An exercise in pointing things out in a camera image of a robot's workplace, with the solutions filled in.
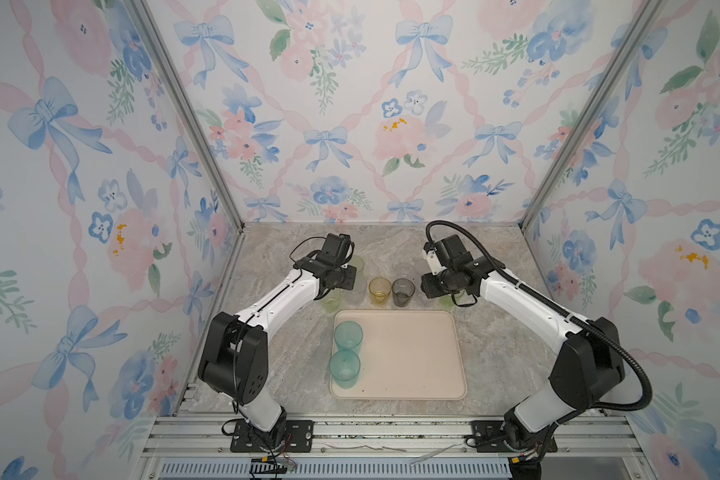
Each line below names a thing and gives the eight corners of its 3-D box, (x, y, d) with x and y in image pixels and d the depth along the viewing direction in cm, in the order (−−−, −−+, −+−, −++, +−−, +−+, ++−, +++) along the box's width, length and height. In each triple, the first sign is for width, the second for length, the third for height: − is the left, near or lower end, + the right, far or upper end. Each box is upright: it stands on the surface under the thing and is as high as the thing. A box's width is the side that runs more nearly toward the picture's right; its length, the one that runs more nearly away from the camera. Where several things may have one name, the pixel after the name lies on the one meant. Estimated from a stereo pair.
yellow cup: (374, 307, 99) (375, 295, 93) (369, 290, 103) (369, 278, 97) (392, 303, 100) (394, 291, 94) (386, 286, 104) (388, 274, 98)
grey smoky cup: (392, 307, 99) (394, 296, 94) (391, 290, 103) (393, 278, 98) (413, 307, 99) (416, 296, 94) (411, 290, 103) (414, 278, 98)
